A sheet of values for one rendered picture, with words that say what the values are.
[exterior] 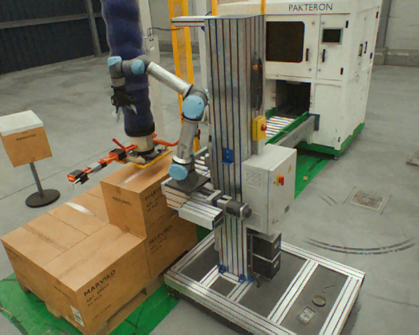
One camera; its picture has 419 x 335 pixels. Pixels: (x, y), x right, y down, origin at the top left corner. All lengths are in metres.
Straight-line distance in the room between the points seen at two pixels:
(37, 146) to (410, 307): 3.76
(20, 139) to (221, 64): 2.66
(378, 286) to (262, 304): 1.03
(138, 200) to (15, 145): 1.97
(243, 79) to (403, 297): 2.09
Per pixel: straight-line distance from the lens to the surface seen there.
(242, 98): 2.00
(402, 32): 11.04
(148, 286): 2.96
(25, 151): 4.18
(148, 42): 3.88
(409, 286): 3.28
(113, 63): 2.02
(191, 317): 2.83
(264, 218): 2.21
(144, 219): 2.59
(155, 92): 4.05
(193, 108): 1.90
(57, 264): 2.70
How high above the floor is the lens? 2.17
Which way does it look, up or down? 27 degrees down
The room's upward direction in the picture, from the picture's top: 4 degrees counter-clockwise
